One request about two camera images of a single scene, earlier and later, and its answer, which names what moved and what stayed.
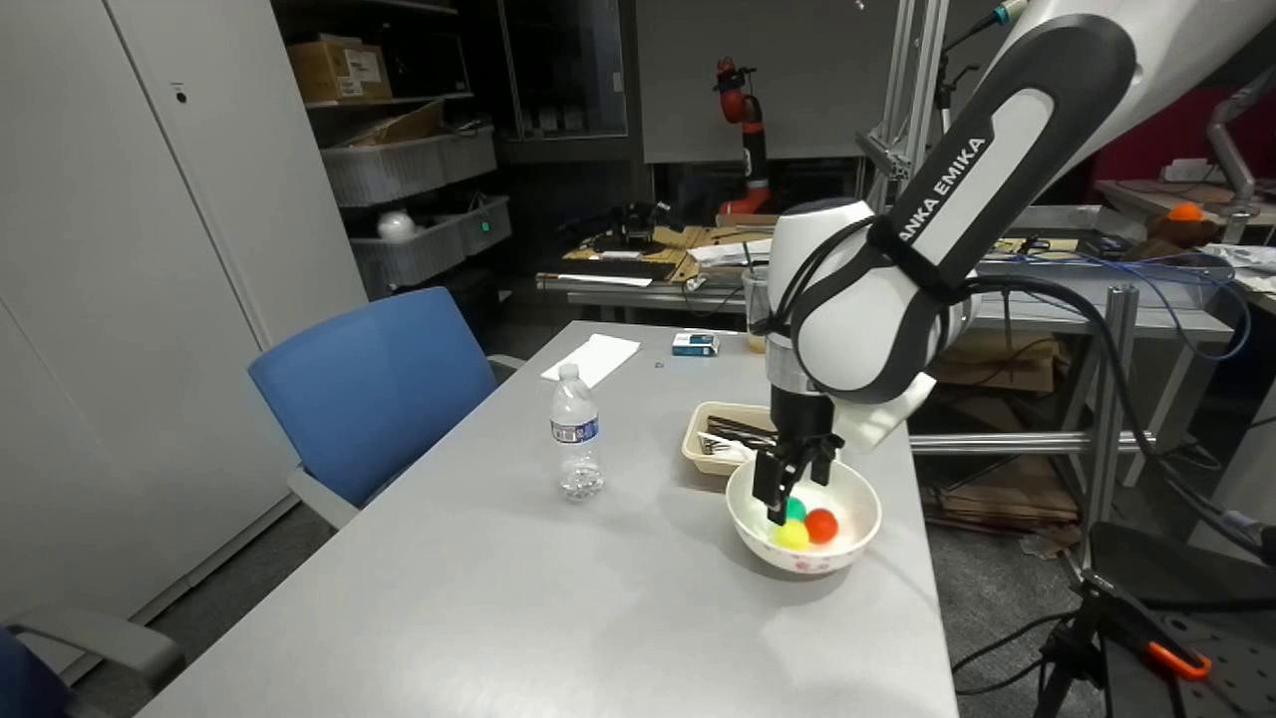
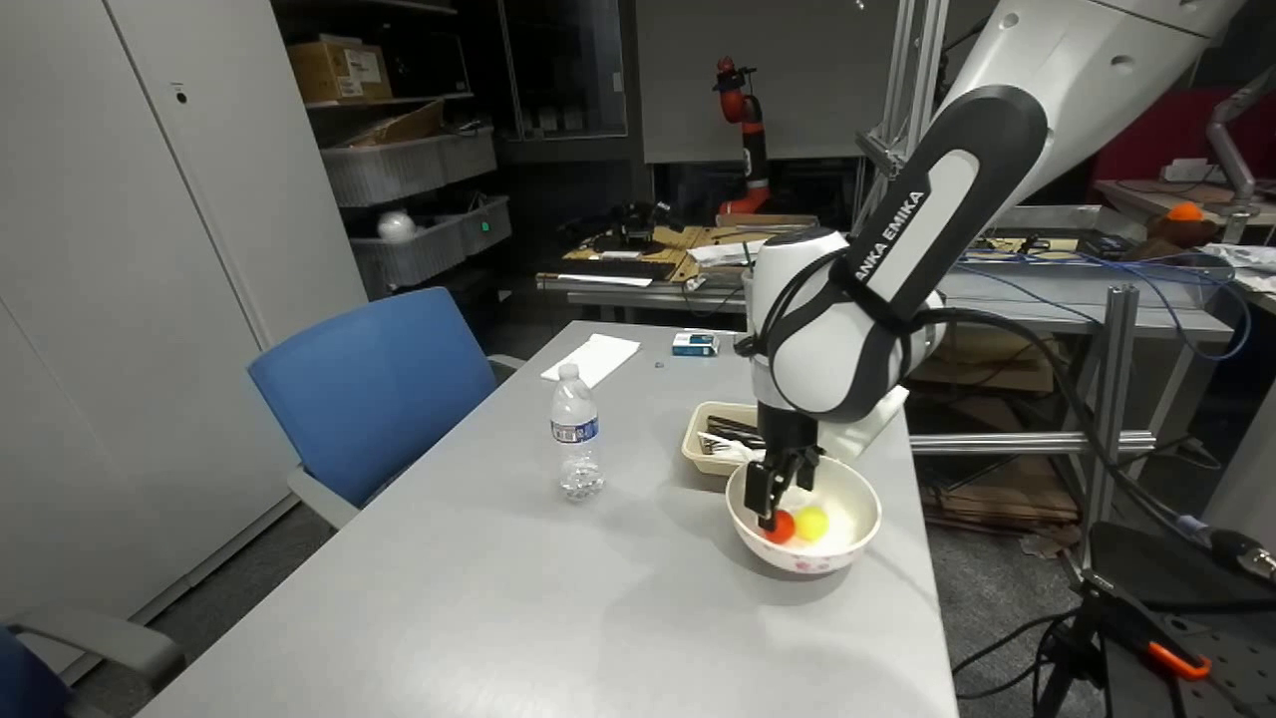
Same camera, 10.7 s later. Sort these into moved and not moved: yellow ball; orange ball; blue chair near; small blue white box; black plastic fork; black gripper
Moved: yellow ball; orange ball
Not moved: blue chair near; small blue white box; black gripper; black plastic fork
